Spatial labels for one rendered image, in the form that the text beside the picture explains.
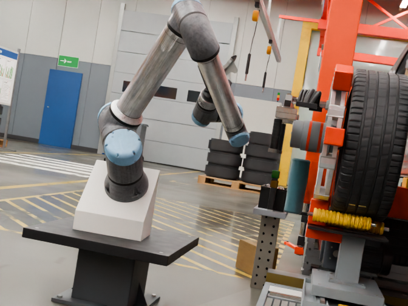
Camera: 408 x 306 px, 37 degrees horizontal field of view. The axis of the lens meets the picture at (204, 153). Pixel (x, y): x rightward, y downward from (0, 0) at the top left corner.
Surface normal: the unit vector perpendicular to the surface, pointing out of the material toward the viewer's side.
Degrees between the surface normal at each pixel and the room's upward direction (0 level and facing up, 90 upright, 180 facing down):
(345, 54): 90
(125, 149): 50
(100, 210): 46
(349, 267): 90
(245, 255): 90
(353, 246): 90
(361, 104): 64
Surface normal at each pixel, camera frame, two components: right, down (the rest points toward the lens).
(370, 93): -0.04, -0.60
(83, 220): -0.10, 0.00
